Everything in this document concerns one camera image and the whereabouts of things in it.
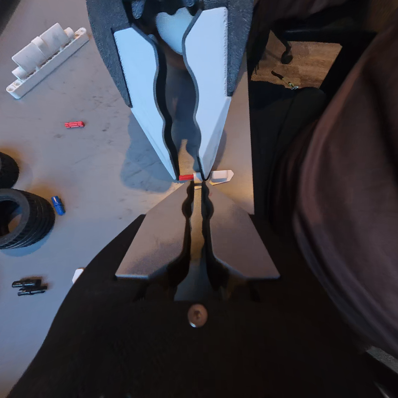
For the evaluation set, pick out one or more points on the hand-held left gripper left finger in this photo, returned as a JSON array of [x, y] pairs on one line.
[[155, 245]]

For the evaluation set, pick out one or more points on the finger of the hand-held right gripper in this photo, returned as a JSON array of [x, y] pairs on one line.
[[211, 62], [136, 77]]

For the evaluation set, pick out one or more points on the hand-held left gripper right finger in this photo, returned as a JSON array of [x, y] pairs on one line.
[[242, 245]]

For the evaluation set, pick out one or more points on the white toy brick piece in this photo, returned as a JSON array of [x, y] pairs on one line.
[[222, 175], [77, 275]]

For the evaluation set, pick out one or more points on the red toy pin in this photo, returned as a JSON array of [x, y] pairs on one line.
[[74, 125], [186, 178]]

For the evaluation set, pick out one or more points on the white stepped brick assembly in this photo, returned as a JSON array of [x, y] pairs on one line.
[[46, 65]]

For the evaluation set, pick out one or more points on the grey desk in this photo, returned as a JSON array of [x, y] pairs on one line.
[[93, 155]]

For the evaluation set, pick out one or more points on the person's legs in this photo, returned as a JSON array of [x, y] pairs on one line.
[[279, 124]]

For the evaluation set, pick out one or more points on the black office chair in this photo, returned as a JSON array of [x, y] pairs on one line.
[[311, 37]]

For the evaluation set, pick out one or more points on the blue toy pin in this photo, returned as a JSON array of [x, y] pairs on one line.
[[58, 205]]

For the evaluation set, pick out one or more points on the black rubber toy tire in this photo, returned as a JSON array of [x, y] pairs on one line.
[[40, 224], [9, 171]]

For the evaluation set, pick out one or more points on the person's torso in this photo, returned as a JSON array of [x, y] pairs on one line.
[[357, 186]]

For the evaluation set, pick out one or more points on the black toy pin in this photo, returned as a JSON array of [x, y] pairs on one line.
[[32, 290], [26, 283]]

